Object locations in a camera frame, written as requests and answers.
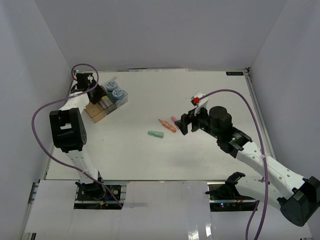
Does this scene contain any orange transparent tray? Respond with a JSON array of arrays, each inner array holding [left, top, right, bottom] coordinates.
[[84, 102, 107, 123]]

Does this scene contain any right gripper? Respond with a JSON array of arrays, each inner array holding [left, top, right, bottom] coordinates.
[[175, 104, 221, 140]]

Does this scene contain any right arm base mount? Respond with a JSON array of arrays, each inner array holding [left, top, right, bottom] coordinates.
[[205, 171, 253, 205]]

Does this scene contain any grey transparent tray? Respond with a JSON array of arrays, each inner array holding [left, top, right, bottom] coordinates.
[[98, 90, 117, 115]]

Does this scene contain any yellow orange highlighter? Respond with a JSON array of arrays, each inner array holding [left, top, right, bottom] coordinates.
[[98, 97, 107, 110]]

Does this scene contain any green capped highlighter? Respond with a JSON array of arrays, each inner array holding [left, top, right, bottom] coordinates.
[[103, 95, 113, 107]]

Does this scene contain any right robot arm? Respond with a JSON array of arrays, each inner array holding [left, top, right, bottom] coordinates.
[[175, 106, 320, 227]]

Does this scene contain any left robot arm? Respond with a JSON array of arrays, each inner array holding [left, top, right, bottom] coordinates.
[[49, 73, 106, 200]]

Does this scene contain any orange transparent highlighter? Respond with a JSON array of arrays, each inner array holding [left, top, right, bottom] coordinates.
[[159, 119, 177, 133]]

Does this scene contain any blue lidded jar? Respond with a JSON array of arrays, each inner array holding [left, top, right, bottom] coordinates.
[[105, 80, 118, 93], [112, 88, 125, 101]]

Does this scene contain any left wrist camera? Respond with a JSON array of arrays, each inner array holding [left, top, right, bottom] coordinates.
[[73, 72, 97, 89]]

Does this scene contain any clear transparent tray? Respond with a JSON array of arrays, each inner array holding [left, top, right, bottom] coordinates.
[[103, 76, 129, 108]]

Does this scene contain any green transparent highlighter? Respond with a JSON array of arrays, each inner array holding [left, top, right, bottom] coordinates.
[[147, 130, 164, 139]]

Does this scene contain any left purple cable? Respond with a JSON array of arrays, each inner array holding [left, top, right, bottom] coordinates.
[[31, 63, 124, 210]]

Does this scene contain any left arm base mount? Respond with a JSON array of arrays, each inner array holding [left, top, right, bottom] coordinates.
[[75, 181, 122, 204]]

